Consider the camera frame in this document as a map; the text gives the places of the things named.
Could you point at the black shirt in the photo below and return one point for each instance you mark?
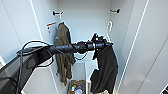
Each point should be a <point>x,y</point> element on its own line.
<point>106,70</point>

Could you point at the white wardrobe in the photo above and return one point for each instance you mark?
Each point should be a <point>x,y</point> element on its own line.
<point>83,20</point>

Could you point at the olive jacket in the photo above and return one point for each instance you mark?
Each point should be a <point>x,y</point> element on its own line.
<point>63,50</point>

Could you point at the black wardrobe hook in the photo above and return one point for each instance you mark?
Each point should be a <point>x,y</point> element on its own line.
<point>115,10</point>
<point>57,13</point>

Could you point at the orange and white warning sticker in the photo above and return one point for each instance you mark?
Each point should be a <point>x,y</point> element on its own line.
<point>51,26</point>

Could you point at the white and blue bottle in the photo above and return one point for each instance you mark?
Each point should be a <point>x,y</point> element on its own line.
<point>78,90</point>

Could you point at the yellowish packet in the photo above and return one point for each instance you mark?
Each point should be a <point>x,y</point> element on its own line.
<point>72,88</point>

